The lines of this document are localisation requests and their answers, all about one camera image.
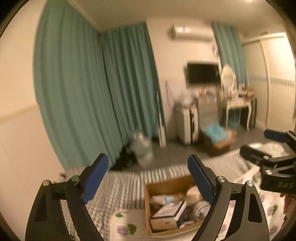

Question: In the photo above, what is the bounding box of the clear water jug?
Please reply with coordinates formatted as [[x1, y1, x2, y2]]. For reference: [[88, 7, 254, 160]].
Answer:
[[132, 132, 154, 168]]

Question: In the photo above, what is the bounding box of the oval vanity mirror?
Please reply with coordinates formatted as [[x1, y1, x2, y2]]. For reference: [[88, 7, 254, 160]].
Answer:
[[221, 65, 236, 92]]

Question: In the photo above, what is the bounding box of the white sock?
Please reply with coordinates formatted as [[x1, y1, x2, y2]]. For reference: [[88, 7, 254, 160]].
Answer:
[[180, 220, 197, 229]]

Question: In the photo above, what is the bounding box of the small cardboard box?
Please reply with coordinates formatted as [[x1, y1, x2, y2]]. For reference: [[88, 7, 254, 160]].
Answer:
[[201, 126, 238, 156]]

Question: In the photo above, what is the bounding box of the narrow teal curtain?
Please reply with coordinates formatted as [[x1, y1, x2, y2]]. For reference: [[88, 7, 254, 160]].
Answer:
[[211, 22, 249, 87]]

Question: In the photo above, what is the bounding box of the white louvred wardrobe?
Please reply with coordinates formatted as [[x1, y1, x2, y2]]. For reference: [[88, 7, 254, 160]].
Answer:
[[240, 32, 296, 131]]

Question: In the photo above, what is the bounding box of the brown cardboard box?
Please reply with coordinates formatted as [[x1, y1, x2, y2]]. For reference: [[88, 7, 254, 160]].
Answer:
[[144, 175, 212, 237]]

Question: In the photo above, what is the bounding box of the wide teal curtain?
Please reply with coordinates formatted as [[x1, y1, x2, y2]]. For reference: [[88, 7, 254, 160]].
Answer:
[[33, 0, 123, 169]]

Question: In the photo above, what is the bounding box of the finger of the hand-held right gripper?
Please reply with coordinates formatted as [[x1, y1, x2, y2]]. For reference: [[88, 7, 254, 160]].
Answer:
[[264, 129, 296, 149], [239, 144, 296, 167]]

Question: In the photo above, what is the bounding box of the white floral quilt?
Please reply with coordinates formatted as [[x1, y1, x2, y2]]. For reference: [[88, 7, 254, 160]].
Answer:
[[110, 166, 292, 241]]

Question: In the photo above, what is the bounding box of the light blue cloth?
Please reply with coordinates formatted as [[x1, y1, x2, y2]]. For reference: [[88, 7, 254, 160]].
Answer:
[[151, 195, 183, 206]]

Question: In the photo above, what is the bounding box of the white air conditioner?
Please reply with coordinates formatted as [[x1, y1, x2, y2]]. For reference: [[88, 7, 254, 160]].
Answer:
[[171, 25, 214, 42]]

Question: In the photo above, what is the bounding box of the black wall cable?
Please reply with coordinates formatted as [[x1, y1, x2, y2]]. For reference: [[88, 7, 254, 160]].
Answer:
[[165, 80, 176, 105]]

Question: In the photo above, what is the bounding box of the white pole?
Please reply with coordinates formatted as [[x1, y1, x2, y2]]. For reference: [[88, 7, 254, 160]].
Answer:
[[155, 86, 167, 148]]

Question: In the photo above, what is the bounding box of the grey white checked bed sheet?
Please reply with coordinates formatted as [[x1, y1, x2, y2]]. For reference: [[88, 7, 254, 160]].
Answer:
[[60, 151, 252, 241]]

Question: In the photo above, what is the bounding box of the dark bundle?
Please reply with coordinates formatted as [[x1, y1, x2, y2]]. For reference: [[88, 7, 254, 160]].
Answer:
[[113, 146, 139, 170]]

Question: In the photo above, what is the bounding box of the white suitcase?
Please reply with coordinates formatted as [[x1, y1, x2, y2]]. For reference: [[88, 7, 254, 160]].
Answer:
[[178, 105, 199, 144]]

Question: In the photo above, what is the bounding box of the pale blue sock bundle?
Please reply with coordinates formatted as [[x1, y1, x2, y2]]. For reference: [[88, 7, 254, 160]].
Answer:
[[192, 200, 211, 223]]

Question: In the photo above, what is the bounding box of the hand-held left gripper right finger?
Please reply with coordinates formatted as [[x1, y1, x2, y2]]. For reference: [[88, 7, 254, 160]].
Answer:
[[187, 154, 270, 241]]

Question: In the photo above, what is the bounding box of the black wall television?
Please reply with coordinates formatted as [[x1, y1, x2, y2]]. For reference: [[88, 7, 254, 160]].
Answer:
[[186, 62, 220, 85]]

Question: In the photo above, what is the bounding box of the blue plastic bag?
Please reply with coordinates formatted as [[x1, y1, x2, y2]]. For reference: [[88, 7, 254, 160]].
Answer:
[[203, 123, 228, 144]]

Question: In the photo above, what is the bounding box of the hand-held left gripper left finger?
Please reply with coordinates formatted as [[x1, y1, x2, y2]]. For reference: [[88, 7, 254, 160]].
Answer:
[[25, 153, 109, 241]]

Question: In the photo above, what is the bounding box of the cream cloth bundle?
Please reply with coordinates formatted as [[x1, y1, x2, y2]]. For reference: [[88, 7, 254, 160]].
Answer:
[[186, 185, 203, 206]]

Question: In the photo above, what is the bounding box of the white dressing table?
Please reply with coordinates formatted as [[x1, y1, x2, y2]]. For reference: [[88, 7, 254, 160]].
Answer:
[[217, 89, 255, 131]]

